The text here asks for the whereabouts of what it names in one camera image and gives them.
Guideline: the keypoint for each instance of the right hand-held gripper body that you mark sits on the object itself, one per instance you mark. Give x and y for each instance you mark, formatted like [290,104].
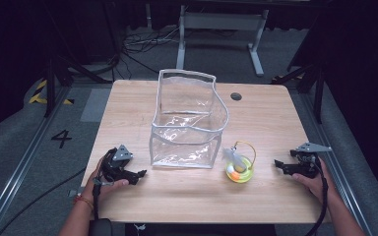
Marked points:
[306,162]

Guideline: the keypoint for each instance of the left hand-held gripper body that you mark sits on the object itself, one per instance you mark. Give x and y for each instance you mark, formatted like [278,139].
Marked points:
[114,164]

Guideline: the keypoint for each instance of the person's left hand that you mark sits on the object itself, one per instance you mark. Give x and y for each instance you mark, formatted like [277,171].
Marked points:
[106,187]

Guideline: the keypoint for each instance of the person's right hand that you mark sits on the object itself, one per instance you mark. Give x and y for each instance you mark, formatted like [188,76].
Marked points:
[315,187]

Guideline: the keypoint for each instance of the black pouch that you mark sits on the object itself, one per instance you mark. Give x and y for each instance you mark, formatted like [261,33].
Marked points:
[100,227]

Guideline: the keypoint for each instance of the clear plastic bag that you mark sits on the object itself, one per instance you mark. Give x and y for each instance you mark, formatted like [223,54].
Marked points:
[187,131]

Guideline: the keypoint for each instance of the grey table grommet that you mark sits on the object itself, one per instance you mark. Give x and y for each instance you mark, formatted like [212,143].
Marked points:
[236,96]

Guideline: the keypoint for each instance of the black metal stand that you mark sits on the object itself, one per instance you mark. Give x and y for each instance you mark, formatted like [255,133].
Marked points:
[311,82]
[60,77]

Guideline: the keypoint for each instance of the yellow black floor tape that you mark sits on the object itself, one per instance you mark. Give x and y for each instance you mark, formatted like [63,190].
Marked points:
[39,96]

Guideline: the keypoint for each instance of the grey metal floor rail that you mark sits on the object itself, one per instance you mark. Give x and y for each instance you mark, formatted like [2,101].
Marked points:
[19,170]
[338,164]

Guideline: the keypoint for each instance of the white metal desk frame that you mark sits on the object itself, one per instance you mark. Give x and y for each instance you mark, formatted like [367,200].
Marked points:
[221,21]

